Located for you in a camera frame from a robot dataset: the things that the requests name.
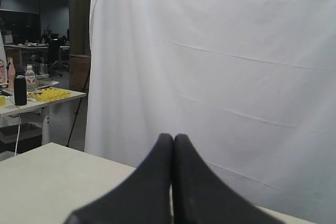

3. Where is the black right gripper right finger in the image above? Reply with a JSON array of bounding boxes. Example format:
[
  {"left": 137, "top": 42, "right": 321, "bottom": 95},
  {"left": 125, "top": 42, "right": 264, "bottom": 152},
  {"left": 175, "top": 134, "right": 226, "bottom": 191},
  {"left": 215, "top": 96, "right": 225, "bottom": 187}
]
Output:
[{"left": 173, "top": 134, "right": 281, "bottom": 224}]

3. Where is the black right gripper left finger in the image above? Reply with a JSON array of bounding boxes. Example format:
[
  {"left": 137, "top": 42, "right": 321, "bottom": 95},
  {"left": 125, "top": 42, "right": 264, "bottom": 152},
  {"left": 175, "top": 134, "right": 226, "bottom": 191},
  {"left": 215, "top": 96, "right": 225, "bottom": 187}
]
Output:
[{"left": 65, "top": 133, "right": 173, "bottom": 224}]

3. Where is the white backdrop curtain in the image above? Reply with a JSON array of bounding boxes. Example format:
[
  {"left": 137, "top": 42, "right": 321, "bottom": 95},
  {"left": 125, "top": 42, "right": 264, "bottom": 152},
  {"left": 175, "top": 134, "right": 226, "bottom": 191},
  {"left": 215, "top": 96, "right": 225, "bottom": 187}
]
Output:
[{"left": 85, "top": 0, "right": 335, "bottom": 223}]

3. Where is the white side table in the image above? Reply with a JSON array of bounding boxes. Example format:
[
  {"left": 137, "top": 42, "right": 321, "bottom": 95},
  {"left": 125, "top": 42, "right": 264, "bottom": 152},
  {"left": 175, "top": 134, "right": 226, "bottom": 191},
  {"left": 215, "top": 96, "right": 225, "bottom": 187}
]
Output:
[{"left": 1, "top": 87, "right": 87, "bottom": 145}]

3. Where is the metal pot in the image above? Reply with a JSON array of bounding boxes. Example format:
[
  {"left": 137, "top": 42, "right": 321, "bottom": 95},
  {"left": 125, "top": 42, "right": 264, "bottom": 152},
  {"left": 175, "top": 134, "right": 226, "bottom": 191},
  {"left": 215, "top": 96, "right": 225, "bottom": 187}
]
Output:
[{"left": 36, "top": 63, "right": 48, "bottom": 76}]

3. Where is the clear plastic water bottle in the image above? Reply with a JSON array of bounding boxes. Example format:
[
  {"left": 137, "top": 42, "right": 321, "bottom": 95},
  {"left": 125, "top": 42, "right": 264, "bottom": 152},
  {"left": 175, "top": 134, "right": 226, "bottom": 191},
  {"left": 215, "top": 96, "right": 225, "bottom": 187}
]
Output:
[{"left": 26, "top": 65, "right": 36, "bottom": 93}]

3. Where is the black cylindrical bottle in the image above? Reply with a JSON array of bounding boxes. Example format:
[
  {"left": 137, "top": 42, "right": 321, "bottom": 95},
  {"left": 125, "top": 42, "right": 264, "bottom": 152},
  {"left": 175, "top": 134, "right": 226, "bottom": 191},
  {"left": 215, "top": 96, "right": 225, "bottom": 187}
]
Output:
[{"left": 14, "top": 75, "right": 27, "bottom": 106}]

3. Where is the black office chair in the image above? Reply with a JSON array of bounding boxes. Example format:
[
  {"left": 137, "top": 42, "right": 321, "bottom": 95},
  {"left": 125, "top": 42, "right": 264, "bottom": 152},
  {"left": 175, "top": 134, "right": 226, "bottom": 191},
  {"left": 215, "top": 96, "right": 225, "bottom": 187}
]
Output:
[{"left": 46, "top": 38, "right": 64, "bottom": 77}]

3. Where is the brown wooden pillar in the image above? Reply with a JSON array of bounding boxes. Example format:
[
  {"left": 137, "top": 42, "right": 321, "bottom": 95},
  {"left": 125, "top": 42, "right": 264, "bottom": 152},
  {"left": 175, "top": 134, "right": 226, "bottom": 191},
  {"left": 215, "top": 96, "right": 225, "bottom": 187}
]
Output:
[{"left": 69, "top": 0, "right": 91, "bottom": 92}]

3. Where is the white cable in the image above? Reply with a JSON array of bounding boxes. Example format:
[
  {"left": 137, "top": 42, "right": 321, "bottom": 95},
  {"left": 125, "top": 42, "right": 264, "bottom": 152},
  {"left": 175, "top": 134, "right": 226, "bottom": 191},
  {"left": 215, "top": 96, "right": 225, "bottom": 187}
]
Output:
[{"left": 14, "top": 115, "right": 22, "bottom": 155}]

